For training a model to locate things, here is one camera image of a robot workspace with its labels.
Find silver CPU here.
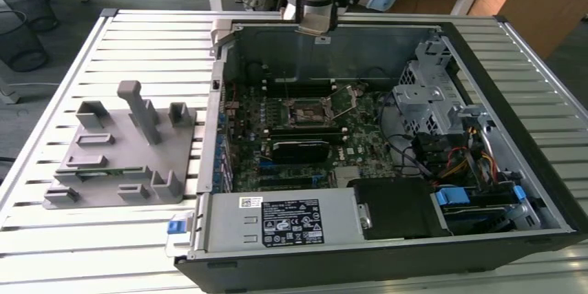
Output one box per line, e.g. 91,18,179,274
295,13,339,37

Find metal socket cover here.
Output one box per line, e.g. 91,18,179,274
327,83,366,120

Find grey case release latch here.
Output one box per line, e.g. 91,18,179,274
210,19,236,58

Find RAM slot white latch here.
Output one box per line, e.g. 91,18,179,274
264,87,336,93

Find RAM slot black latch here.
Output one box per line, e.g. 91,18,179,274
264,92,336,97
270,127,344,135

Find silver drive cage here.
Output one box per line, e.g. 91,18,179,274
392,41,468,138

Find green motherboard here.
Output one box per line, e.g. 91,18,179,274
219,80,398,194

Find green RAM stick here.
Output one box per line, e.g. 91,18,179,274
72,166,143,178
270,130,346,146

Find black graphics card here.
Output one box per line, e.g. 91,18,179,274
271,140,331,165

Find wooden cabinet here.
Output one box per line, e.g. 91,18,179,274
468,0,588,63

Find silver chipset heat sink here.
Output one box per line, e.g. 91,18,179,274
334,165,366,189

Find black mesh wastebasket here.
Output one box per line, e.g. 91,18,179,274
0,0,60,33
0,10,51,74

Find grey parts rack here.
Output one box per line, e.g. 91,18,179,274
40,79,200,211

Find black plastic shroud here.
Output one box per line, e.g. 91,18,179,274
351,176,442,241

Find hard disk in blue carrier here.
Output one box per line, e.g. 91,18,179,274
434,185,528,236

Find grey power supply unit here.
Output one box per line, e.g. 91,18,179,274
195,191,372,253

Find grey metal stand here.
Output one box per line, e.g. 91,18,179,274
0,63,23,105

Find blue case latch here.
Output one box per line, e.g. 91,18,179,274
167,220,191,235

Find black open PC case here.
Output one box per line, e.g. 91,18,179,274
174,18,580,294

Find thick dark grey cable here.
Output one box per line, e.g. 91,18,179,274
384,132,436,182

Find orange yellow power wires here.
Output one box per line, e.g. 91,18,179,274
439,145,502,187

